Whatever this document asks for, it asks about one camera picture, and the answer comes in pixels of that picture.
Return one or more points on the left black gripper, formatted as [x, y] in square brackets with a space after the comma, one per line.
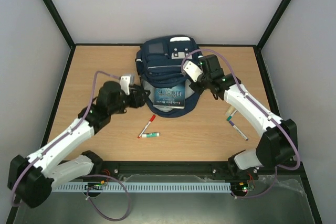
[138, 101]

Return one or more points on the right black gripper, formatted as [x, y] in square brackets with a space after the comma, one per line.
[199, 84]

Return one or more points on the dark Wuthering Heights book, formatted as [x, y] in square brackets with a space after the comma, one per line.
[170, 98]

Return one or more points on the navy blue student backpack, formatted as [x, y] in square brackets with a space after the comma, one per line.
[158, 64]

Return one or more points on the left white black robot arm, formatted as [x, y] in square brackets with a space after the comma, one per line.
[33, 178]

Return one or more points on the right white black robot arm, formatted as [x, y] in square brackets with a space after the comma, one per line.
[278, 138]

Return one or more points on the red marker pen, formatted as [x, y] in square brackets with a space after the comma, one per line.
[146, 126]

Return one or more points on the yellow highlighter pen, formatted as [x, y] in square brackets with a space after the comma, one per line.
[230, 110]

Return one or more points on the green white glue stick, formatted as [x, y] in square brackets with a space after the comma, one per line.
[148, 135]

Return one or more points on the green capped marker pen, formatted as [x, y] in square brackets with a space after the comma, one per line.
[231, 115]

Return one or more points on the purple capped marker pen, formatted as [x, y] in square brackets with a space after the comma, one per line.
[238, 130]

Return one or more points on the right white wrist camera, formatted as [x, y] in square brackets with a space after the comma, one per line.
[192, 70]

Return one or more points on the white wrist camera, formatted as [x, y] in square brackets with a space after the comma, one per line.
[126, 81]
[192, 70]

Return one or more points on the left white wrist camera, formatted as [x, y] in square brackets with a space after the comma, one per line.
[126, 81]

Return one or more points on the light blue slotted cable duct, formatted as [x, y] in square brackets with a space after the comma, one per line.
[134, 187]

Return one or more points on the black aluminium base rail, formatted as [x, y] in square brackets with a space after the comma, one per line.
[214, 170]

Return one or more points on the black frame post right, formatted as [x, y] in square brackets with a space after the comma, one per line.
[273, 23]

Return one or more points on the black frame post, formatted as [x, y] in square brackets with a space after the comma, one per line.
[273, 23]
[59, 22]

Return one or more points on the black frame post left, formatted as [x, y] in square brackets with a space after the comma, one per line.
[59, 22]

